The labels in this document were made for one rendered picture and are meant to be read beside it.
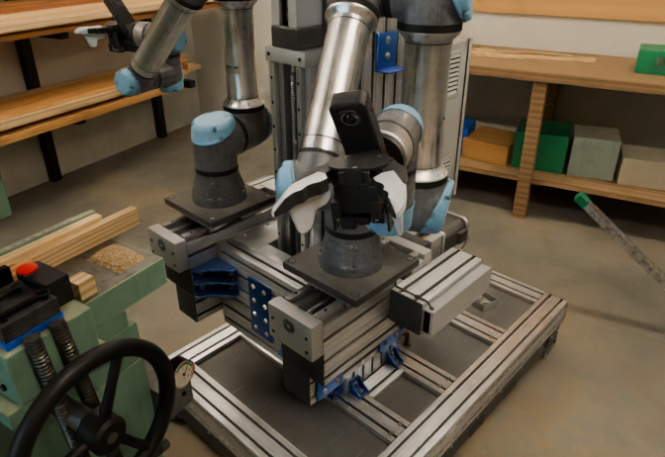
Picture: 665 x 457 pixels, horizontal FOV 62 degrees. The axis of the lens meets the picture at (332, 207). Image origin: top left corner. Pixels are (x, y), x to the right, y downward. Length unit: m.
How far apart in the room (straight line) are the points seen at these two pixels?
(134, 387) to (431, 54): 0.87
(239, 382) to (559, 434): 1.07
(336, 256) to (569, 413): 1.24
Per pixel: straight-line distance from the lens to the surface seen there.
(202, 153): 1.50
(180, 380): 1.25
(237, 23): 1.53
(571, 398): 2.26
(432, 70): 1.03
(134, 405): 1.28
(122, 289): 1.12
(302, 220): 0.63
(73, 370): 0.86
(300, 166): 0.88
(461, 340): 2.04
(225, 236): 1.57
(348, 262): 1.19
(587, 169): 3.42
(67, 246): 1.22
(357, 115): 0.63
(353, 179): 0.64
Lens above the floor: 1.48
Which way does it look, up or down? 26 degrees down
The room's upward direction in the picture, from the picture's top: straight up
